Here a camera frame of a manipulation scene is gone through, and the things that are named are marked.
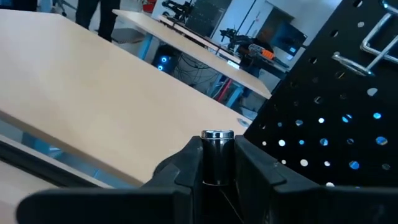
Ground black metal pegboard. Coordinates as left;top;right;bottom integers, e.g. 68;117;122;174
243;0;398;189

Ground person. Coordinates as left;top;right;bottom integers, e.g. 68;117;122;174
241;26;276;78
75;0;121;43

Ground beige desk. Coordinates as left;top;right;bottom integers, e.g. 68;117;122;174
0;8;253;189

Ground computer tower blue lights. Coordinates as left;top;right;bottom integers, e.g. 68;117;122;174
151;44;182;76

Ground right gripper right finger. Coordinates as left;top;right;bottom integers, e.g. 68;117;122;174
233;135;398;224

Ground chrome wire hook rack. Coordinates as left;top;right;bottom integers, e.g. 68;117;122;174
330;0;398;77

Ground chrome socket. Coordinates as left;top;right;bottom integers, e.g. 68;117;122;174
200;129;235;187

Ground light wooden desk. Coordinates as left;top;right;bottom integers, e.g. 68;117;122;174
111;9;273;100

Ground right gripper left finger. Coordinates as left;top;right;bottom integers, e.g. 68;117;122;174
16;136;205;224

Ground blue monitor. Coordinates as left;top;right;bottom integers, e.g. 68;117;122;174
273;21;308;57

